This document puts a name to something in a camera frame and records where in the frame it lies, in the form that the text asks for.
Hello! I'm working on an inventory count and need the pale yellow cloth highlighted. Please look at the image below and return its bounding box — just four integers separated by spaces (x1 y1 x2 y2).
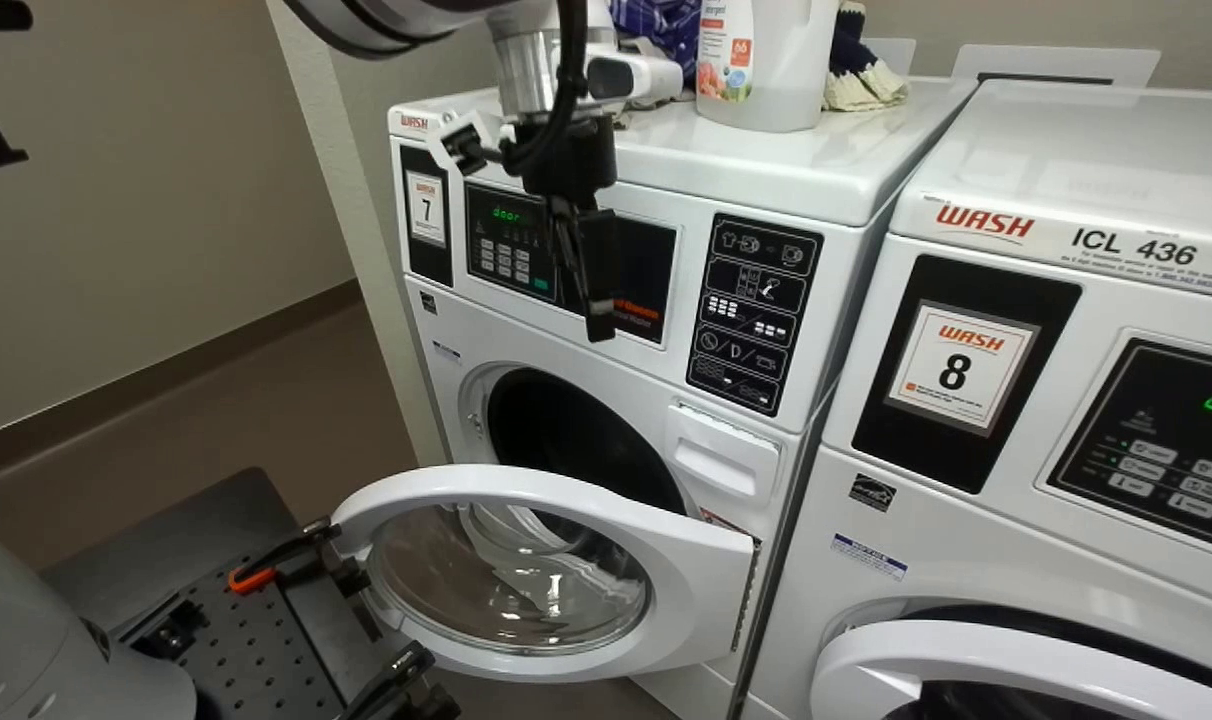
822 0 910 117

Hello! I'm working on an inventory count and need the blue plaid cloth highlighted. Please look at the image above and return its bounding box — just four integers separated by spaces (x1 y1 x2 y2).
608 0 705 83

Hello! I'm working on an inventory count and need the white washing machine number 8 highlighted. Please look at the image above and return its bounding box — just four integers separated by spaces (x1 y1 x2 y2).
747 77 1212 720

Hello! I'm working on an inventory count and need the white washing machine number 7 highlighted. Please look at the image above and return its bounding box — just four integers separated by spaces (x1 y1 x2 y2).
383 72 979 720

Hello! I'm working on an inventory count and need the white detergent bottle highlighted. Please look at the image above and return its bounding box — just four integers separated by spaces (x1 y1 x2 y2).
693 0 846 135

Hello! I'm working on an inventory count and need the small white flat panel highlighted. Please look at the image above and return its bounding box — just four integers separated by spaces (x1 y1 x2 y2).
869 32 923 80

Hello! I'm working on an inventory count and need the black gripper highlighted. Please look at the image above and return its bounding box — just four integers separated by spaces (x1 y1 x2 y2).
519 113 623 345

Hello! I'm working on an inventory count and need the black perforated cart platform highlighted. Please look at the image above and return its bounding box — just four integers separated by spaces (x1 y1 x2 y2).
41 465 430 720

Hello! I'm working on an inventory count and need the round washer 7 door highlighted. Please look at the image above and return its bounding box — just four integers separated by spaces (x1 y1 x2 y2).
330 460 759 687

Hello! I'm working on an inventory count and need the grey rounded robot base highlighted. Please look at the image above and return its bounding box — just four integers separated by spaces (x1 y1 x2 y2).
0 526 204 720

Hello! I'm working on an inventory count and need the round washer 8 door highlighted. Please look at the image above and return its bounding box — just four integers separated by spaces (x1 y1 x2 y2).
808 612 1212 720

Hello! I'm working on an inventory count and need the orange handled black clamp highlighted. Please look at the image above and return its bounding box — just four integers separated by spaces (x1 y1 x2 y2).
222 517 353 600

